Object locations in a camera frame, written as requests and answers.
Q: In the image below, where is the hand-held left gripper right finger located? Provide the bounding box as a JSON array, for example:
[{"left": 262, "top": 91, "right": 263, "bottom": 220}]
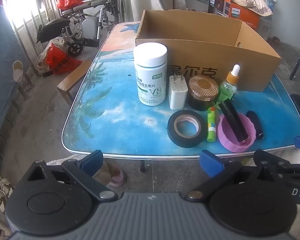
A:
[{"left": 184, "top": 150, "right": 263, "bottom": 202}]

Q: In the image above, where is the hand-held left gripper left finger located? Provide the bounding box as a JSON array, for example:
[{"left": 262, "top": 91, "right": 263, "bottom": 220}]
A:
[{"left": 27, "top": 149, "right": 118, "bottom": 202}]

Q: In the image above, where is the purple plastic lid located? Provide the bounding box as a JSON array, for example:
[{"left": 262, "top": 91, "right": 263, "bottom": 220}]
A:
[{"left": 217, "top": 113, "right": 257, "bottom": 153}]

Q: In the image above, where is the black key fob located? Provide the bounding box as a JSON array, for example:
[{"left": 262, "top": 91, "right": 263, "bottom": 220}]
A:
[{"left": 246, "top": 110, "right": 265, "bottom": 140}]

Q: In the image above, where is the black electrical tape roll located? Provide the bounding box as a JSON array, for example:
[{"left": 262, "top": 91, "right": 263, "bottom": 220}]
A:
[{"left": 167, "top": 110, "right": 206, "bottom": 148}]

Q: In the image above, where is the black cosmetic tube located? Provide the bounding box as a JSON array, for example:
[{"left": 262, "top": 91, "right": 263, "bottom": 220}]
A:
[{"left": 219, "top": 100, "right": 249, "bottom": 142}]

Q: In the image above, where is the white charger plug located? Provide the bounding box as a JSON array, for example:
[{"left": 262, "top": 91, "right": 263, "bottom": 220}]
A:
[{"left": 168, "top": 75, "right": 189, "bottom": 110}]

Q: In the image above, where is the green dropper bottle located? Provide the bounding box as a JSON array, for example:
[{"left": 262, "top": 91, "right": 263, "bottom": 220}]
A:
[{"left": 214, "top": 64, "right": 241, "bottom": 107}]

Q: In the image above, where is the dark jar copper lid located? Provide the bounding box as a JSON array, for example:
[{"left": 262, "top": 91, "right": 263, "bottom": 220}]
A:
[{"left": 187, "top": 75, "right": 220, "bottom": 112}]

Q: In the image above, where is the brown cardboard box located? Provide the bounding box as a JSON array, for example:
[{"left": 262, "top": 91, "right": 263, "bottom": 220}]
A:
[{"left": 135, "top": 9, "right": 282, "bottom": 93}]

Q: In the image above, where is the white vitamin bottle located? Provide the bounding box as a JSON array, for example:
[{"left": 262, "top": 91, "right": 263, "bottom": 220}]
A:
[{"left": 133, "top": 42, "right": 168, "bottom": 107}]

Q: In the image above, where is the white fluffy cloth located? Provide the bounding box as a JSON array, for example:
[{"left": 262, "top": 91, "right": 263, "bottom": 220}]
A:
[{"left": 46, "top": 154, "right": 85, "bottom": 166}]

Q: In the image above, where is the pink slipper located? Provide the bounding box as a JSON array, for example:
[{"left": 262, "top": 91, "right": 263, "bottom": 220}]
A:
[{"left": 95, "top": 159, "right": 127, "bottom": 187}]

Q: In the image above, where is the wooden bench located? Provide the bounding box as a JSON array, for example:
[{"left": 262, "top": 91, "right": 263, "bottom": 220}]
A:
[{"left": 57, "top": 59, "right": 93, "bottom": 105}]

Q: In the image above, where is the white plastic bag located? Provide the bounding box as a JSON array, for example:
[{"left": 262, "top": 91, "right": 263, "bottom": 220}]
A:
[{"left": 35, "top": 36, "right": 65, "bottom": 75}]

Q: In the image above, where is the white small appliance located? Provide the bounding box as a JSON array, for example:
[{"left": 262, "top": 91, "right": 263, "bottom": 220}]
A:
[{"left": 259, "top": 17, "right": 273, "bottom": 40}]

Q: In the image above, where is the blue grey printed mattress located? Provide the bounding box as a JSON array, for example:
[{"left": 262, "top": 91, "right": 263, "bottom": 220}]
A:
[{"left": 0, "top": 0, "right": 38, "bottom": 135}]

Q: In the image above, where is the folding wheelchair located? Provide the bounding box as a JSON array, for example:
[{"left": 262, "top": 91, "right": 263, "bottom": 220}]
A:
[{"left": 36, "top": 0, "right": 127, "bottom": 58}]

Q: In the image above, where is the beige sun hat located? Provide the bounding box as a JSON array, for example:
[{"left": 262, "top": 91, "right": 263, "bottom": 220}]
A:
[{"left": 234, "top": 0, "right": 273, "bottom": 17}]

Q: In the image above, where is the metal railing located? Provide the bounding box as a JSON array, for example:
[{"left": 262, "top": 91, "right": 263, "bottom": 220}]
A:
[{"left": 0, "top": 0, "right": 65, "bottom": 100}]

